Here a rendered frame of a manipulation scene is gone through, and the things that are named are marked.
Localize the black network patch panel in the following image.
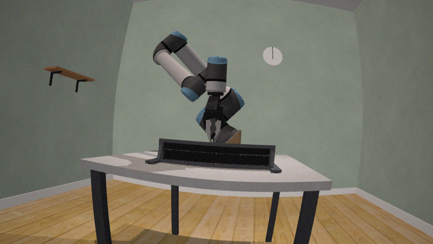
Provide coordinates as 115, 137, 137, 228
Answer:
145, 138, 282, 173

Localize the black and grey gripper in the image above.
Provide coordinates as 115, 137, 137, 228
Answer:
203, 92, 225, 143

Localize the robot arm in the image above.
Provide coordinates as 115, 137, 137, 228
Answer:
153, 31, 244, 143

